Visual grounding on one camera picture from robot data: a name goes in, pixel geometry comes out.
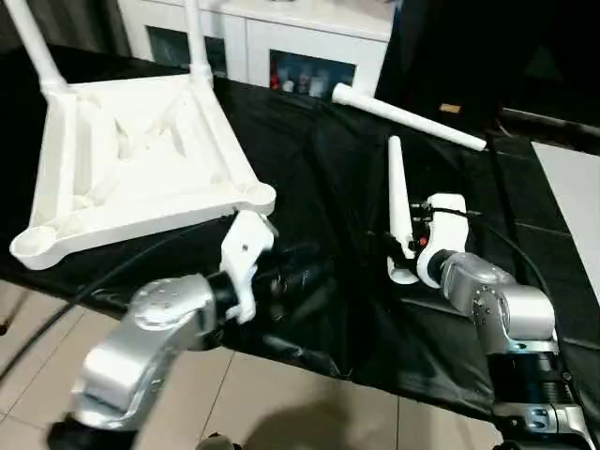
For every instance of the white plastic table leg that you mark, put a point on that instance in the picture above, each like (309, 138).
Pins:
(197, 42)
(33, 47)
(396, 187)
(412, 117)

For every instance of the white plastic table top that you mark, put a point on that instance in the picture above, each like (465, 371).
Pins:
(141, 159)

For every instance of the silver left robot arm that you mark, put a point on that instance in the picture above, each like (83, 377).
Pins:
(141, 337)

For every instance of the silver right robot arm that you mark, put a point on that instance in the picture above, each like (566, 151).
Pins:
(497, 309)

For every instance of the black mat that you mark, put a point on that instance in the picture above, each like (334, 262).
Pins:
(328, 187)

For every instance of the small yellow label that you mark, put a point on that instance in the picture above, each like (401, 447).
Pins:
(450, 109)

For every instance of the black cabinet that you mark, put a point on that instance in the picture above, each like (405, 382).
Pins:
(506, 47)

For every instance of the white sideboard with glass doors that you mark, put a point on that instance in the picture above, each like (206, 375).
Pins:
(309, 37)

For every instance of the grey curtain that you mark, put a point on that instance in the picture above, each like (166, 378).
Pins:
(89, 23)

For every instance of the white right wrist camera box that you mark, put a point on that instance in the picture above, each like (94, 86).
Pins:
(448, 206)

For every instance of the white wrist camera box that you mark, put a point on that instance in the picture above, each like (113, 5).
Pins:
(246, 248)
(448, 206)

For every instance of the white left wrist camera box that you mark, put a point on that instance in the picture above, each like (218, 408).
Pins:
(246, 248)

